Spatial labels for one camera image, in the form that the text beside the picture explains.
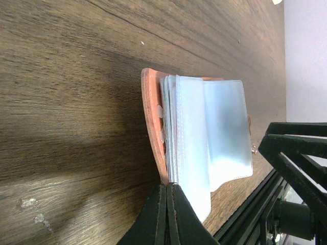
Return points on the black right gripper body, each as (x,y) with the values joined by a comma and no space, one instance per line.
(292,219)

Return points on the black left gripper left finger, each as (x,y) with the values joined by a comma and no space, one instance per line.
(150,225)

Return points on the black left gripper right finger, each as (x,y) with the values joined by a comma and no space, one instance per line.
(184,227)

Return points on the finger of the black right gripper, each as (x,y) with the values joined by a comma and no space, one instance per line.
(291,156)
(297,128)

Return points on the pink leather card holder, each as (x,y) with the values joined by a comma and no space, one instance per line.
(199,131)

